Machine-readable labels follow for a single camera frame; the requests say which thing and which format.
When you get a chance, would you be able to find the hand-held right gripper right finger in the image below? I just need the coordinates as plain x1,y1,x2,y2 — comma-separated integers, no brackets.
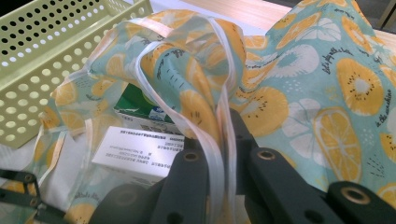
229,107,344,224

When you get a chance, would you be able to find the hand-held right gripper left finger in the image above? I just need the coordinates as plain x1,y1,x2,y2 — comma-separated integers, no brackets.
148,136,211,224

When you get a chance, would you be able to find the long white and green box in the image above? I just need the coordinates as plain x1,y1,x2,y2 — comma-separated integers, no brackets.
92,125,185,185

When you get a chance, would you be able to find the orange fruit print cloth bag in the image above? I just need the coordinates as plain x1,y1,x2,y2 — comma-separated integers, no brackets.
0,0,396,224

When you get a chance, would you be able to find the pale green perforated plastic basket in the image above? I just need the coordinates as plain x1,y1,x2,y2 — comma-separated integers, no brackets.
0,0,154,149

